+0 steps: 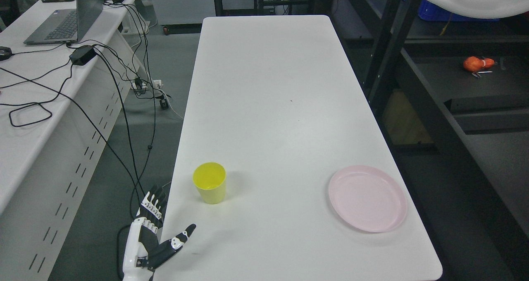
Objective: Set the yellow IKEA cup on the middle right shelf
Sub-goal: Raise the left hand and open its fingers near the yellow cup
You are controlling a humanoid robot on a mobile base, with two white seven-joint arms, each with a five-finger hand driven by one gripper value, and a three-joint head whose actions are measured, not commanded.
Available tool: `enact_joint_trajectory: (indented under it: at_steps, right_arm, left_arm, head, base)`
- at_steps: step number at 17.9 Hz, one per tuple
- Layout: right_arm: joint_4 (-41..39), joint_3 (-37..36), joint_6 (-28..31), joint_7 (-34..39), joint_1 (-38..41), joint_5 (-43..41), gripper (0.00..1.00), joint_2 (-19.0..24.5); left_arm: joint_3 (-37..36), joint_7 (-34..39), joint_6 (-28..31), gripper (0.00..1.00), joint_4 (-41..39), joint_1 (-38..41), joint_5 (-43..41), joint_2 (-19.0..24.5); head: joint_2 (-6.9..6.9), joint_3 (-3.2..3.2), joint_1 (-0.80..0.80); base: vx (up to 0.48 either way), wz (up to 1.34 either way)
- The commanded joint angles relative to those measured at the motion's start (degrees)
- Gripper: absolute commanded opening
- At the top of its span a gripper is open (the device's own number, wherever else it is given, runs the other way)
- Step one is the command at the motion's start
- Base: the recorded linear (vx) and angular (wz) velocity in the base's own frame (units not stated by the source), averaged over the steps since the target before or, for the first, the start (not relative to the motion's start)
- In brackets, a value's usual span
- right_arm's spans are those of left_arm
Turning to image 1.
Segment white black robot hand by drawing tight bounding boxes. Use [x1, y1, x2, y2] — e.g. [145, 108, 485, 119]
[122, 185, 196, 281]

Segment yellow plastic cup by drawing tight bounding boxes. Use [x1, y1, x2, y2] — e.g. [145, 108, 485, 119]
[193, 162, 226, 205]

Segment black metal shelf rack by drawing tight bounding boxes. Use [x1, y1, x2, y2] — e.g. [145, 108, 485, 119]
[332, 0, 529, 281]

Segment orange object on shelf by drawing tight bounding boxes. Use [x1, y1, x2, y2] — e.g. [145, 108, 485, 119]
[463, 56, 496, 72]

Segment white table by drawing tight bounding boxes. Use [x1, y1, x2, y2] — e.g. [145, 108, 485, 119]
[154, 15, 443, 281]

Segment white power strip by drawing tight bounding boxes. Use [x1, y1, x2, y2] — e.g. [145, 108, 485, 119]
[131, 77, 164, 94]

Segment white side desk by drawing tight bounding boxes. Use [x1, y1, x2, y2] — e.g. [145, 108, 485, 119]
[0, 2, 130, 281]

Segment pink plastic plate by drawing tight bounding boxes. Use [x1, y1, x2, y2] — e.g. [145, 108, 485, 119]
[328, 165, 407, 233]

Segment grey laptop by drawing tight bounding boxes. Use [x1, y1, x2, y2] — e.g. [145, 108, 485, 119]
[23, 0, 104, 45]

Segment black computer mouse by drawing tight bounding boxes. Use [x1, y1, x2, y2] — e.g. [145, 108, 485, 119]
[0, 46, 13, 61]

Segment blue plastic crate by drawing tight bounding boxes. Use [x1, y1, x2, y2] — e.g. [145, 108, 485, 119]
[418, 0, 500, 22]

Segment black cable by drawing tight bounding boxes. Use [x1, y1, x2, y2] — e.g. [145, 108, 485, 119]
[0, 45, 145, 207]

